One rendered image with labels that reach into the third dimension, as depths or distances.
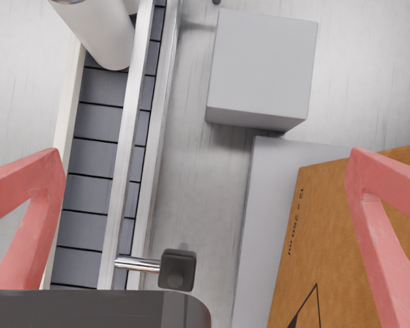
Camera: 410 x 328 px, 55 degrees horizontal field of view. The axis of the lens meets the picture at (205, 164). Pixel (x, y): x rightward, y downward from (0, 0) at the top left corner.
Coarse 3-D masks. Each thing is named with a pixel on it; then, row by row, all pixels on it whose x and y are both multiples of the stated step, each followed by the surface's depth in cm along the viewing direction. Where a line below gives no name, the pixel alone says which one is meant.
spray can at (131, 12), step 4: (124, 0) 39; (128, 0) 39; (132, 0) 39; (136, 0) 40; (124, 4) 40; (128, 4) 40; (132, 4) 40; (136, 4) 40; (128, 8) 41; (132, 8) 41; (136, 8) 41; (128, 12) 42; (132, 12) 42; (136, 12) 42
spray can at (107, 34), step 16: (48, 0) 27; (64, 0) 26; (80, 0) 26; (96, 0) 28; (112, 0) 29; (64, 16) 29; (80, 16) 29; (96, 16) 29; (112, 16) 31; (128, 16) 36; (80, 32) 32; (96, 32) 32; (112, 32) 33; (128, 32) 36; (96, 48) 35; (112, 48) 36; (128, 48) 38; (112, 64) 40; (128, 64) 41
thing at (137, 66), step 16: (144, 0) 34; (144, 16) 34; (144, 32) 34; (144, 48) 34; (144, 64) 35; (128, 80) 34; (128, 96) 34; (128, 112) 34; (128, 128) 34; (128, 144) 34; (128, 160) 34; (128, 176) 34; (112, 192) 33; (112, 208) 33; (112, 224) 33; (112, 240) 33; (112, 256) 33; (112, 272) 33; (112, 288) 33
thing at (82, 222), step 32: (160, 0) 43; (160, 32) 43; (96, 64) 42; (96, 96) 42; (96, 128) 42; (96, 160) 42; (64, 192) 41; (96, 192) 41; (128, 192) 42; (64, 224) 41; (96, 224) 41; (128, 224) 41; (64, 256) 41; (96, 256) 41; (64, 288) 41; (96, 288) 41
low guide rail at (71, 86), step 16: (80, 48) 39; (80, 64) 40; (64, 80) 39; (80, 80) 40; (64, 96) 38; (64, 112) 38; (64, 128) 38; (64, 144) 38; (64, 160) 39; (48, 256) 38; (48, 272) 38; (48, 288) 39
